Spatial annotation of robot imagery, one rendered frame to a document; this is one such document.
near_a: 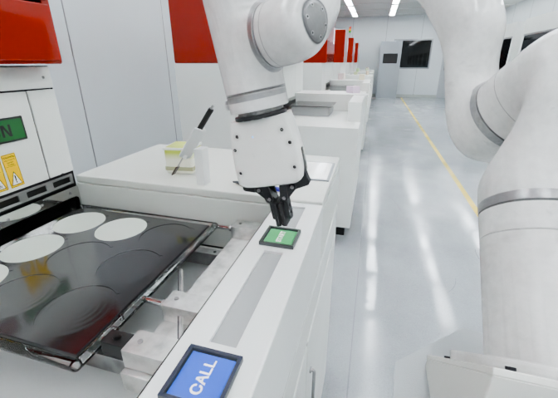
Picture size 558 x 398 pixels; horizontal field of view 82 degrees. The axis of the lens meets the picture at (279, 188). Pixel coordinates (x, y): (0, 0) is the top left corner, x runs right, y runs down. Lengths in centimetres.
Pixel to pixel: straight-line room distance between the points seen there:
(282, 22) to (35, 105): 64
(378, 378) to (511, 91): 130
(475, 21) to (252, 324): 54
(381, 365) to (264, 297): 128
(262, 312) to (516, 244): 30
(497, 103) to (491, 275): 24
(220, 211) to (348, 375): 106
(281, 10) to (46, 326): 49
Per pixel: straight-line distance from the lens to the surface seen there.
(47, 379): 61
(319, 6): 41
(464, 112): 60
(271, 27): 40
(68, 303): 59
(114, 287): 58
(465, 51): 63
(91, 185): 93
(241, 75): 43
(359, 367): 163
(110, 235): 74
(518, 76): 54
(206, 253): 71
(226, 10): 44
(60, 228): 83
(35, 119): 89
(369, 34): 1352
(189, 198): 76
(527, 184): 48
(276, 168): 45
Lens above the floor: 123
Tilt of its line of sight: 21 degrees down
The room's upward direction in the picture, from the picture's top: straight up
